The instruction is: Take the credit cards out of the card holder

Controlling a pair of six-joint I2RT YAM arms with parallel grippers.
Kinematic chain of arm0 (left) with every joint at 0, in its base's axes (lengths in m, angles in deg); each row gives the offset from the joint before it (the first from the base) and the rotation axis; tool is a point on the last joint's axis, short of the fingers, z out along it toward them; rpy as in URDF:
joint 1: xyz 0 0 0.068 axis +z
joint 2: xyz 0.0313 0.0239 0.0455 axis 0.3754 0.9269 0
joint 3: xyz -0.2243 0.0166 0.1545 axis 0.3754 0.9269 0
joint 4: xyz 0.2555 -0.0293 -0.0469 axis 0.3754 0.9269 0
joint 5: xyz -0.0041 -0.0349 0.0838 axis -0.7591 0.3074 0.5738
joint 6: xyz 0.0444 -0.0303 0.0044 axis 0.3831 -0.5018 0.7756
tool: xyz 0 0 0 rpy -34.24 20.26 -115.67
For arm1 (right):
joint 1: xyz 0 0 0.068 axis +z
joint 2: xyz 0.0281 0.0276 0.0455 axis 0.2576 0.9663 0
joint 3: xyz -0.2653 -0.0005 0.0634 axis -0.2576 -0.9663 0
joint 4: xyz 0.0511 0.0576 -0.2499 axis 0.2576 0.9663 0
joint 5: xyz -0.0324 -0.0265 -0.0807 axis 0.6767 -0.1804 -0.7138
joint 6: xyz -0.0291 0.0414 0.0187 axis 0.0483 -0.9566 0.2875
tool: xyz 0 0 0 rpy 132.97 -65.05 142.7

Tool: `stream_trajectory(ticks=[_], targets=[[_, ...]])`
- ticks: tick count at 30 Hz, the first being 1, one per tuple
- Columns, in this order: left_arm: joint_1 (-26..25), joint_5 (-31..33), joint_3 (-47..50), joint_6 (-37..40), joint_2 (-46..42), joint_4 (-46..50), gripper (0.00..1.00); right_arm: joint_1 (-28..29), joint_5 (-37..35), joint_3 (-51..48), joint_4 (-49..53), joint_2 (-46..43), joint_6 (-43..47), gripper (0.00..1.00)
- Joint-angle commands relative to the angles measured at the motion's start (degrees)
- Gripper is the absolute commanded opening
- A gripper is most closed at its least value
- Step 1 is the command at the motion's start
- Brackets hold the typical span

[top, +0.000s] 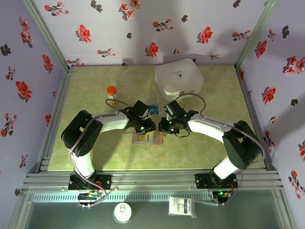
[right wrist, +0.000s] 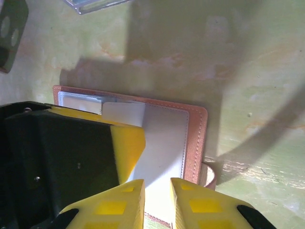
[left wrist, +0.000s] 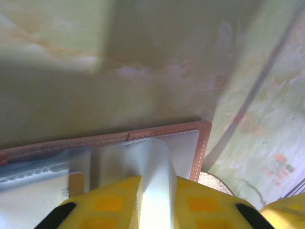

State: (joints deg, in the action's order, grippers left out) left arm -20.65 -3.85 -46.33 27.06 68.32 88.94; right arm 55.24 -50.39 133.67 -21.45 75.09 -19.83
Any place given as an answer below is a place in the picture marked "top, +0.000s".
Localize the brown box with blue tray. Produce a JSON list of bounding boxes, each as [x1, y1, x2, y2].
[[132, 131, 165, 146]]

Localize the white tissue packet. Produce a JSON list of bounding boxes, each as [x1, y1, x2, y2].
[[168, 197, 197, 218]]

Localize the aluminium side rail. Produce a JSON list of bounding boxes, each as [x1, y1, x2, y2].
[[234, 65, 277, 171], [35, 66, 75, 174]]

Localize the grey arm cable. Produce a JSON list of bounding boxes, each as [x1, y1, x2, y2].
[[176, 93, 265, 206], [69, 99, 134, 187]]

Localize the grey right arm cable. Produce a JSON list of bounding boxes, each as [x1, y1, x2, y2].
[[176, 93, 265, 206]]

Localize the orange cap pill bottle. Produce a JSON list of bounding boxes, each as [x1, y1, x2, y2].
[[106, 86, 120, 104]]

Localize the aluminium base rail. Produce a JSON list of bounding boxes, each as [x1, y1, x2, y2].
[[22, 168, 285, 191]]

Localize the yellow blue credit card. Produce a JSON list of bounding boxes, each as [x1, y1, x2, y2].
[[136, 133, 152, 144]]

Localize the slotted grey cable duct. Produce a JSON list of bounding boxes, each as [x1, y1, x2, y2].
[[32, 193, 215, 203]]

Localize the clear plastic tray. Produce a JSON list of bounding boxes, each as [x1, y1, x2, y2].
[[142, 92, 160, 117]]

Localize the translucent white storage case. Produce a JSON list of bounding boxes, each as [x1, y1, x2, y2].
[[154, 59, 205, 102]]

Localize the grey left arm cable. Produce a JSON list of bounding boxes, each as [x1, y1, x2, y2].
[[69, 99, 134, 187]]

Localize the white pull tab can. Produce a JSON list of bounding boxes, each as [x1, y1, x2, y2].
[[112, 202, 133, 224]]

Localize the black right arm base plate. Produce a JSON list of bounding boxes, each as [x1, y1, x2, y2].
[[194, 173, 238, 189]]

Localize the grey base loop cable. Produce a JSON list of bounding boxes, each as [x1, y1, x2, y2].
[[76, 183, 110, 208]]

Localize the aluminium corner post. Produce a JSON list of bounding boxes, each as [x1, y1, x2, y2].
[[21, 0, 72, 71], [235, 0, 278, 70]]

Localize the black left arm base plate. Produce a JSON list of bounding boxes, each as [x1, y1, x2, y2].
[[68, 173, 112, 191]]

